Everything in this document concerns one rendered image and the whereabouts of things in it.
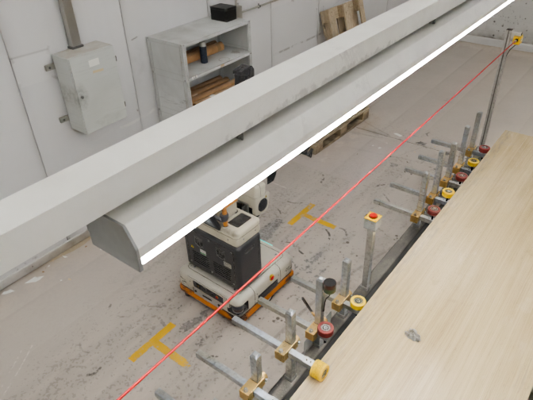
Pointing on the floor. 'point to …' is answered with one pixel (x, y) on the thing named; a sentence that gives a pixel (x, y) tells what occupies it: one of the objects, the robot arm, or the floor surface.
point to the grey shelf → (237, 53)
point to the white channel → (189, 136)
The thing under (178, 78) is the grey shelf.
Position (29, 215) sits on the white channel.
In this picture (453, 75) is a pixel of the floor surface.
